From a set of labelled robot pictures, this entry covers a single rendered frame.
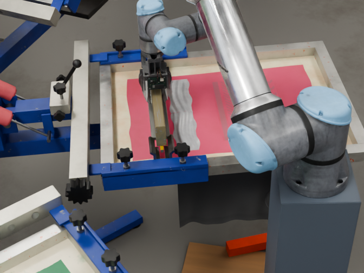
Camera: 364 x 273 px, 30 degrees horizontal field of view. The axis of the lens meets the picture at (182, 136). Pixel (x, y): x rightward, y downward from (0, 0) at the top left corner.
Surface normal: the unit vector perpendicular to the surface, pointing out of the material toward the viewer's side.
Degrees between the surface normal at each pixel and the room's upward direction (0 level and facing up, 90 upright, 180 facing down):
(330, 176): 72
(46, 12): 32
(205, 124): 0
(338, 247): 90
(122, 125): 0
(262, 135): 28
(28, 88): 0
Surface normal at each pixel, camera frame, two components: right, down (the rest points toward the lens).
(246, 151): -0.85, 0.43
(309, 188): -0.33, 0.37
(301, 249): 0.00, 0.65
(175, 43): 0.43, 0.58
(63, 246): -0.04, -0.76
